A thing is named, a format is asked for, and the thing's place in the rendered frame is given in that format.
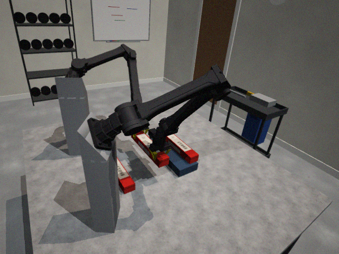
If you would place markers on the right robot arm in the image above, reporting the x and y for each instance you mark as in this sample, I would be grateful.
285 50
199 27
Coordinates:
126 117

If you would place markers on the white and red box with label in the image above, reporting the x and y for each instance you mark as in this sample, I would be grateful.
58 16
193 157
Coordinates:
125 181

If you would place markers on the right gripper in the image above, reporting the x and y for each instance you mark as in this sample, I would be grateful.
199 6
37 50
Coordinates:
160 145

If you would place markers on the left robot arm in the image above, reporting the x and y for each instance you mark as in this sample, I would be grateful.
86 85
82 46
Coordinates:
77 69

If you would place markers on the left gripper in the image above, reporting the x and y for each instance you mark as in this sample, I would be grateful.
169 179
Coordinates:
145 129

